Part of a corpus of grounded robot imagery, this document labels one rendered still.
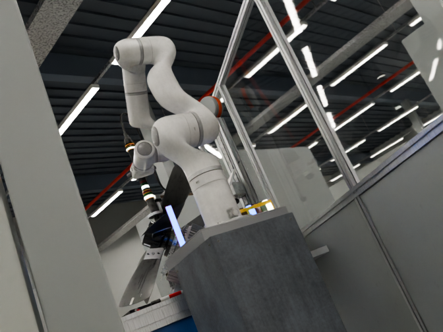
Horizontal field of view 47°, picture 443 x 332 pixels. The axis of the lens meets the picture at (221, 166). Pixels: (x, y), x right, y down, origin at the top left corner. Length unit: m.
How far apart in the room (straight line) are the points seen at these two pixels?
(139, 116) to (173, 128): 0.45
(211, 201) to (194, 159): 0.15
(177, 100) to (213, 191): 0.36
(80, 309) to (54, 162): 0.12
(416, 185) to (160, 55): 0.99
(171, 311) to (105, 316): 1.47
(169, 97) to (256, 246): 0.61
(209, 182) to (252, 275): 0.34
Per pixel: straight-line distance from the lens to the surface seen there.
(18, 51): 0.48
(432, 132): 1.66
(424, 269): 1.93
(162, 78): 1.81
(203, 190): 1.60
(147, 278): 2.25
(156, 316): 1.85
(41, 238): 0.41
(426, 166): 1.72
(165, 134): 1.64
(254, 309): 1.42
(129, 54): 1.89
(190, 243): 1.54
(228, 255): 1.43
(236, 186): 2.77
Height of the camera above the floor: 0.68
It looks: 17 degrees up
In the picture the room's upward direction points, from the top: 23 degrees counter-clockwise
